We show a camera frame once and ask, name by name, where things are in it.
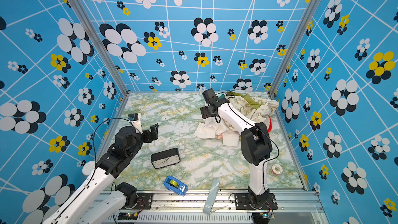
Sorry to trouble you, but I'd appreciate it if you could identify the white cloth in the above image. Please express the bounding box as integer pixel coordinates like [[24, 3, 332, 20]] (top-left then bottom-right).
[[194, 118, 240, 147]]

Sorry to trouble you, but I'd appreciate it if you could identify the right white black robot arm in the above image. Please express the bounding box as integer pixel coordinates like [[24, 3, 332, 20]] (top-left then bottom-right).
[[201, 89, 276, 210]]

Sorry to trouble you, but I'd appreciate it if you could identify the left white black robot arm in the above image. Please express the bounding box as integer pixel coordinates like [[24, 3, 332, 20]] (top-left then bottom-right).
[[43, 124, 159, 224]]

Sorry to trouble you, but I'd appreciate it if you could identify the green cloth strip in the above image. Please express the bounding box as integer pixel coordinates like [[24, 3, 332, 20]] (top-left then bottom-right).
[[226, 91, 261, 109]]

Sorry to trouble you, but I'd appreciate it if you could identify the cream floral patterned cloth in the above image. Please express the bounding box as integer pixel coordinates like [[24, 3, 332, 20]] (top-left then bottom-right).
[[226, 92, 279, 126]]

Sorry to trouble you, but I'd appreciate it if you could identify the red cloth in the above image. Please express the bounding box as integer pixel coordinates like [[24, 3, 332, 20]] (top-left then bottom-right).
[[267, 116, 273, 133]]

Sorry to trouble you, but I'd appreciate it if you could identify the black rectangular alarm clock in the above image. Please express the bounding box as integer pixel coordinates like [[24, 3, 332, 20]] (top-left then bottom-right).
[[151, 148, 180, 169]]

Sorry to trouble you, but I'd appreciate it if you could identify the blue tape dispenser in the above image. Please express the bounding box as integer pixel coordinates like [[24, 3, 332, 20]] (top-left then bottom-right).
[[164, 176, 188, 196]]

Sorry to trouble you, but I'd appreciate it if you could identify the white round disc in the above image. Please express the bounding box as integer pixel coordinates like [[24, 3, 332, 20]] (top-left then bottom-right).
[[82, 161, 95, 176]]

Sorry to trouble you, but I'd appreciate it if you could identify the red white tape roll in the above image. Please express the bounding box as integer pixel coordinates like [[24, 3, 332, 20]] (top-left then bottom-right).
[[272, 164, 283, 176]]

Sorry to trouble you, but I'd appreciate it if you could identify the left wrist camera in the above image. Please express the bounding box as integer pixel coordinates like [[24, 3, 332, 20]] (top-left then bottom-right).
[[128, 113, 140, 122]]

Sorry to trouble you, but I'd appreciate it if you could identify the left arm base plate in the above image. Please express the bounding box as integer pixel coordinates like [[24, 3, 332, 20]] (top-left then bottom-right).
[[122, 192, 153, 210]]

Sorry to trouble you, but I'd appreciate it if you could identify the aluminium front frame rail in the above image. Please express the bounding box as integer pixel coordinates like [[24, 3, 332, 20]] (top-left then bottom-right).
[[105, 189, 329, 224]]

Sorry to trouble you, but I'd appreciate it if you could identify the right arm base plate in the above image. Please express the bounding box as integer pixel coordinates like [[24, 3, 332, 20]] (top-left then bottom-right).
[[233, 193, 278, 211]]

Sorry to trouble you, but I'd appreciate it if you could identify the right aluminium corner post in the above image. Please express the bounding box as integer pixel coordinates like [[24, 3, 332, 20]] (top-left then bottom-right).
[[269, 0, 321, 99]]

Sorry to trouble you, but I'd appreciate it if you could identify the aluminium corner post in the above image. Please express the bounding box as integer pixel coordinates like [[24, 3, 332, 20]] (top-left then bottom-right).
[[269, 0, 321, 99], [69, 0, 129, 97]]

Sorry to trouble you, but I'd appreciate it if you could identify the left aluminium corner post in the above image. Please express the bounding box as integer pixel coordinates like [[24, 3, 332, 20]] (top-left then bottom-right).
[[69, 0, 129, 97]]

